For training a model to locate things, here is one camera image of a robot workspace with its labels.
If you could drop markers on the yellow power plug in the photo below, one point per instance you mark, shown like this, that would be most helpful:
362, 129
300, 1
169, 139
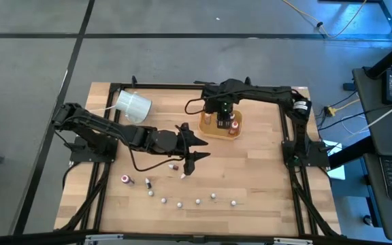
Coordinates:
331, 111

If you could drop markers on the large purple food coloring bottle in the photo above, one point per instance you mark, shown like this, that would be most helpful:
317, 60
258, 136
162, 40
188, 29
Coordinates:
232, 116

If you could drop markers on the black desk bar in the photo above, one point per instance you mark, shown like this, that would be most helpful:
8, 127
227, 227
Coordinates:
349, 153

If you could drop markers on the black diagonal pole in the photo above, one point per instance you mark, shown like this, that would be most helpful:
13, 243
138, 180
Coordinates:
390, 59

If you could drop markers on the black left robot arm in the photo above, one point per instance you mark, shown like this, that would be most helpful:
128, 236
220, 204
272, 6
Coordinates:
107, 131

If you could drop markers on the white paper sheet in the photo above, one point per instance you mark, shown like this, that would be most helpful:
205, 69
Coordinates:
337, 171

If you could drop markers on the black caster wheel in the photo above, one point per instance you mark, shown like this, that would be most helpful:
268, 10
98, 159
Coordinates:
368, 220

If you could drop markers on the pink capped vial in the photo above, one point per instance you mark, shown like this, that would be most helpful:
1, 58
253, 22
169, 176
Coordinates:
125, 179

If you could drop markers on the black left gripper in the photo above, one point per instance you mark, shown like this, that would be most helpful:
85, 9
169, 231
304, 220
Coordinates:
165, 141

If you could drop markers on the black crossbar with silver brackets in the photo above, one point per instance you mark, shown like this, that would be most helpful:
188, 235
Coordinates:
196, 240

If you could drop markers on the black aluminium table frame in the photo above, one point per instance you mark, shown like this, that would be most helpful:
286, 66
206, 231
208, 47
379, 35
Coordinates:
168, 86

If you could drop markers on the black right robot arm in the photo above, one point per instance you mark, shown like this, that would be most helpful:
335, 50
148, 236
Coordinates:
267, 93

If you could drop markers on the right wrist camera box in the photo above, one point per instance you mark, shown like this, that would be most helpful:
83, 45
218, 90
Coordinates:
224, 120

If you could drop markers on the large red food coloring bottle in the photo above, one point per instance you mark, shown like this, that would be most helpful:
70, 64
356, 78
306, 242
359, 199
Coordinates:
234, 126

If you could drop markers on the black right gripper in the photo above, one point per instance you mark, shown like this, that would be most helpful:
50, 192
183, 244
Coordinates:
220, 102

